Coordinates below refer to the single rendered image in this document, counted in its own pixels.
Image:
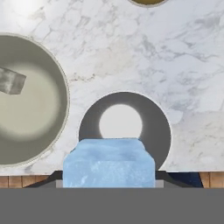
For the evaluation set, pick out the pale blue ice cube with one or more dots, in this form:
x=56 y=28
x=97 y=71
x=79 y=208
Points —
x=109 y=165

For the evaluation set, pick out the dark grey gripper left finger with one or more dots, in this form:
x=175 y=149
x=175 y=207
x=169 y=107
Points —
x=55 y=178

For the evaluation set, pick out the dark blue stool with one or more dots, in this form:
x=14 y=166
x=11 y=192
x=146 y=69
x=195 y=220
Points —
x=186 y=178

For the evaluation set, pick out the grey ice bowl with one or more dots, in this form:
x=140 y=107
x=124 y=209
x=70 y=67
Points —
x=32 y=116

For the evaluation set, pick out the brown round bowl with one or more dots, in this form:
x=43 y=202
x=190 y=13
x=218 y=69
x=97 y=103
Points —
x=148 y=1

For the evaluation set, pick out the grey ice cube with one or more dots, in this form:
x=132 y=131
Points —
x=11 y=81

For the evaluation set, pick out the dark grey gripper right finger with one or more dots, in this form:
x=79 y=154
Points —
x=162 y=178

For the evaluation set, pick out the grey glass cup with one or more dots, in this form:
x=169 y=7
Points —
x=154 y=128

